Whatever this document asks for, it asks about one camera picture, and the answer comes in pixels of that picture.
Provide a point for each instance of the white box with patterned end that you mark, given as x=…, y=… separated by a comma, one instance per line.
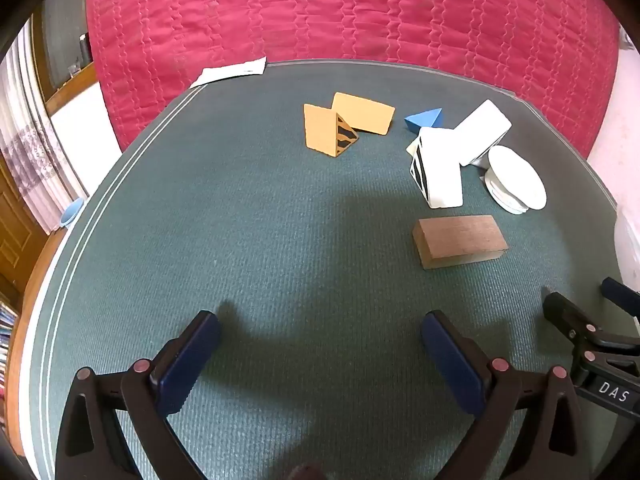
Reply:
x=442, y=175

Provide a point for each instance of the red quilted blanket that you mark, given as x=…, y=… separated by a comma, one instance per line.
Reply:
x=350, y=10

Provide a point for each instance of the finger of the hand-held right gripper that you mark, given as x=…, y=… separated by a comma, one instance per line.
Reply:
x=622, y=294
x=565, y=315

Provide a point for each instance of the row of books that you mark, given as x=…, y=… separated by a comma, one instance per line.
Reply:
x=4, y=340

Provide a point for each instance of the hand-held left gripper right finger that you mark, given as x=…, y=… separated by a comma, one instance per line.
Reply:
x=450, y=360

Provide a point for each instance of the dark bottle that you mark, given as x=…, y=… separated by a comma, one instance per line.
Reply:
x=84, y=49

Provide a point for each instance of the plain white box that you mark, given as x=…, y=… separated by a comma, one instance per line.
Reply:
x=482, y=132

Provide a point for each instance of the brown wooden door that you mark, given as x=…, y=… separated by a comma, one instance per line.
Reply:
x=15, y=230

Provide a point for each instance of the white patterned curtain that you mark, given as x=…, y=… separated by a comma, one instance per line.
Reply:
x=30, y=150

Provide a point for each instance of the orange box with striped end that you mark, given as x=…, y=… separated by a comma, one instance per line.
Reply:
x=320, y=130

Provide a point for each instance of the brown wooden block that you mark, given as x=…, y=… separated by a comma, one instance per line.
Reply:
x=460, y=237

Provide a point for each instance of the blue triangular block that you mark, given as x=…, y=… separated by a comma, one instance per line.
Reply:
x=425, y=120

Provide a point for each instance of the white round dish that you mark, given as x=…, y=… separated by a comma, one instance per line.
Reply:
x=517, y=177

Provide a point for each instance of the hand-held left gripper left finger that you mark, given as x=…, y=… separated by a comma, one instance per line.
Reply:
x=190, y=360

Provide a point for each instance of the blue plastic bin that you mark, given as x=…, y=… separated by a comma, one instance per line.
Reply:
x=72, y=212

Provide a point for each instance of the clear drinking glass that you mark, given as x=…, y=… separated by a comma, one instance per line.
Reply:
x=73, y=70

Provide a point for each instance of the plain orange box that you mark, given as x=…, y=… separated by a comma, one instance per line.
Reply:
x=367, y=112

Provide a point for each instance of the white paper sheet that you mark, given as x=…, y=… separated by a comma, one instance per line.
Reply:
x=230, y=72

